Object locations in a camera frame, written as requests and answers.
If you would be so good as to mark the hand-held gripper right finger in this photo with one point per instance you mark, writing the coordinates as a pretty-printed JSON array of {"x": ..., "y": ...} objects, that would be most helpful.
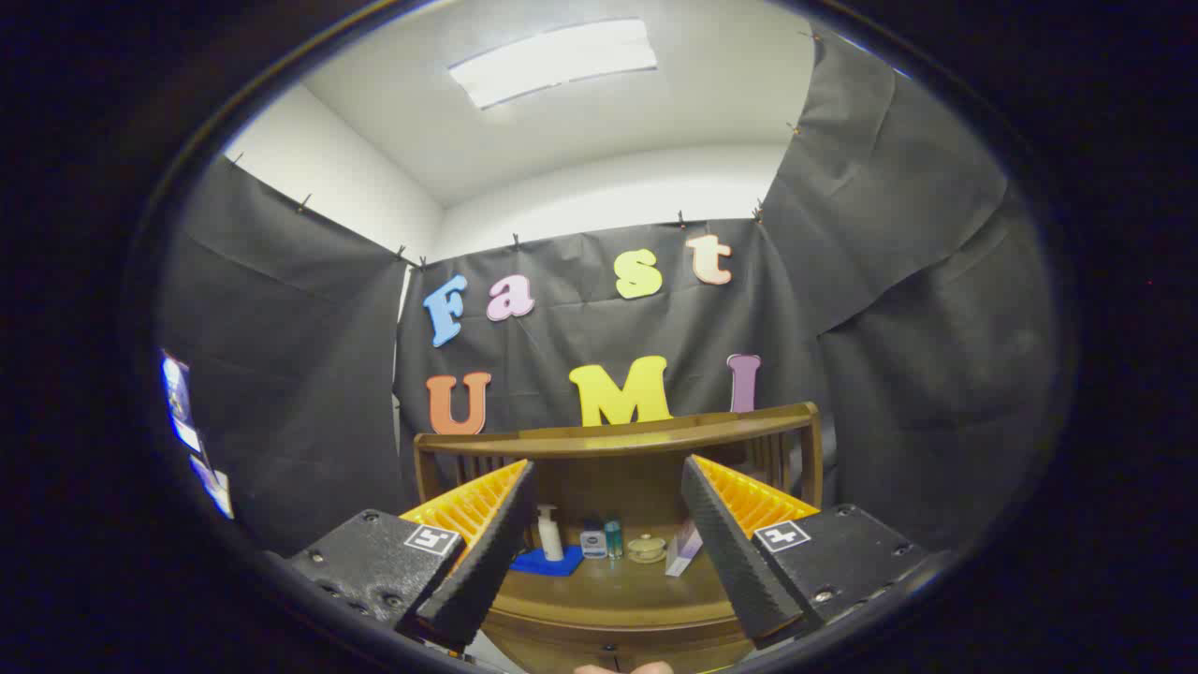
[{"x": 730, "y": 562}]

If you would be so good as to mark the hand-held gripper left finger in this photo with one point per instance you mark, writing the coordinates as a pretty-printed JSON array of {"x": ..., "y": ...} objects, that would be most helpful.
[{"x": 487, "y": 562}]

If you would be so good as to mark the wooden countertop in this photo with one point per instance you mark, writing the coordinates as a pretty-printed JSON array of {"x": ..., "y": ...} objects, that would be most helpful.
[{"x": 618, "y": 588}]

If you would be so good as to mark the wooden slatted cabinet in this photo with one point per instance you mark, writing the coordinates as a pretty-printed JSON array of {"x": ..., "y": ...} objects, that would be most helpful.
[{"x": 608, "y": 440}]

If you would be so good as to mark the purple white book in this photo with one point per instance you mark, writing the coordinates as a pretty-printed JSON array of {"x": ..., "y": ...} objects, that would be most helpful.
[{"x": 681, "y": 554}]

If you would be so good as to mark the blue folded cloth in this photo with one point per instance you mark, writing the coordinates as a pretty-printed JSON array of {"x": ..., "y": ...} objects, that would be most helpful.
[{"x": 543, "y": 564}]

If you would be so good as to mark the white pump bottle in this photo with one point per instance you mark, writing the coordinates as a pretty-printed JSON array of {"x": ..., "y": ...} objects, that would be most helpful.
[{"x": 551, "y": 541}]

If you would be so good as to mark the cream lidded tea cup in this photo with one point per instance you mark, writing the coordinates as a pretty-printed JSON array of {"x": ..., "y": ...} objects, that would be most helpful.
[{"x": 647, "y": 549}]

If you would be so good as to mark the white lotion bottle blue cap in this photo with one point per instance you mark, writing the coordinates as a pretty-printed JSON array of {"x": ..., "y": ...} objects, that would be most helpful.
[{"x": 592, "y": 543}]

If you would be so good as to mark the clear blue bottle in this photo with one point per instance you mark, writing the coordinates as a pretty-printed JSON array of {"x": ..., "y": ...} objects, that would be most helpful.
[{"x": 613, "y": 540}]

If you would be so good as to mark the ceiling light panel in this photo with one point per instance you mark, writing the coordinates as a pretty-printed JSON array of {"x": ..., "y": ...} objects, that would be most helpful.
[{"x": 552, "y": 61}]

